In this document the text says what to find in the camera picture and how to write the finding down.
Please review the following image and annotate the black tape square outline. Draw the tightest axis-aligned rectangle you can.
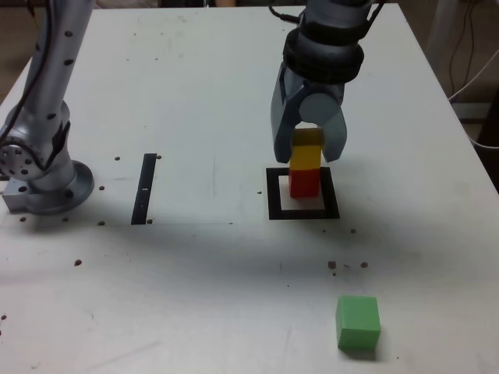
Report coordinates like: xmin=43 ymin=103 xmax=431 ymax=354
xmin=265 ymin=166 xmax=341 ymax=221

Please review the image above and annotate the black tape strip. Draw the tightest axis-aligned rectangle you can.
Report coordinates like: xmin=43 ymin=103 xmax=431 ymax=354
xmin=130 ymin=153 xmax=158 ymax=226

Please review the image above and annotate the yellow cube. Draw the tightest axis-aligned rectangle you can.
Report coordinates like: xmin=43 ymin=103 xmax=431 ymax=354
xmin=288 ymin=128 xmax=327 ymax=171

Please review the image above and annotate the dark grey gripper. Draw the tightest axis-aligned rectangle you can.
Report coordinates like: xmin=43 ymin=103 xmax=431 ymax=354
xmin=270 ymin=64 xmax=348 ymax=164

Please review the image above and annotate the white cable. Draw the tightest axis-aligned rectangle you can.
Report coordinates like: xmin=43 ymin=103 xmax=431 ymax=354
xmin=447 ymin=50 xmax=499 ymax=103

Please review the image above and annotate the red cube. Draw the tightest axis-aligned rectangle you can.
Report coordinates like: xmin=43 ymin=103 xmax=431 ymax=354
xmin=288 ymin=168 xmax=321 ymax=199

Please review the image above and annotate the green cube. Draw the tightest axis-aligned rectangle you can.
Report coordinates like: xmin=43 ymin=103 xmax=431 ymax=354
xmin=335 ymin=295 xmax=381 ymax=351

